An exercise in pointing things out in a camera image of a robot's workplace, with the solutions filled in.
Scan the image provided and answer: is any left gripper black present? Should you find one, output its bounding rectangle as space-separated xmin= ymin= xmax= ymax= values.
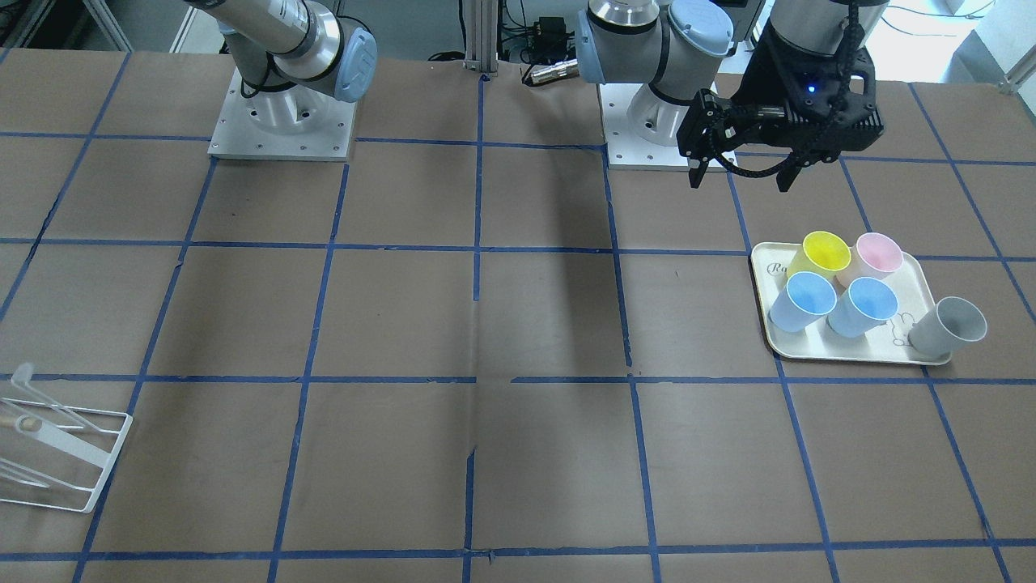
xmin=689 ymin=21 xmax=885 ymax=193

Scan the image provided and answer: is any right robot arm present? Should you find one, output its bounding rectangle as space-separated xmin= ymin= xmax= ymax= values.
xmin=188 ymin=1 xmax=378 ymax=103

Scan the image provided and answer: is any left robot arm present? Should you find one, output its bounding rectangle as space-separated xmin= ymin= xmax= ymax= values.
xmin=574 ymin=1 xmax=887 ymax=192

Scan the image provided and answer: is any yellow cup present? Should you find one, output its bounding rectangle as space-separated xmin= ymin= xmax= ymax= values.
xmin=787 ymin=230 xmax=851 ymax=282

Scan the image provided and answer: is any blue cup near tray corner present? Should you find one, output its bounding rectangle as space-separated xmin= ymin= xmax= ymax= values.
xmin=769 ymin=270 xmax=839 ymax=333

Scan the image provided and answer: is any pink cup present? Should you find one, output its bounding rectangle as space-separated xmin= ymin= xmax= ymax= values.
xmin=835 ymin=232 xmax=904 ymax=287

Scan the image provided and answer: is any grey cup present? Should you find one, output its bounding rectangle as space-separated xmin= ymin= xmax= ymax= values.
xmin=907 ymin=296 xmax=988 ymax=355

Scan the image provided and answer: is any cream plastic tray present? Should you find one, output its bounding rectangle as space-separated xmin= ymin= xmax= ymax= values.
xmin=750 ymin=242 xmax=952 ymax=365

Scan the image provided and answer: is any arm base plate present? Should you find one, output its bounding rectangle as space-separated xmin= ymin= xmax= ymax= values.
xmin=207 ymin=70 xmax=356 ymax=163
xmin=598 ymin=83 xmax=700 ymax=171

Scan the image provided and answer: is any white wire cup rack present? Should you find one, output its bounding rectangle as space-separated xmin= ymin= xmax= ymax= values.
xmin=1 ymin=363 xmax=134 ymax=513

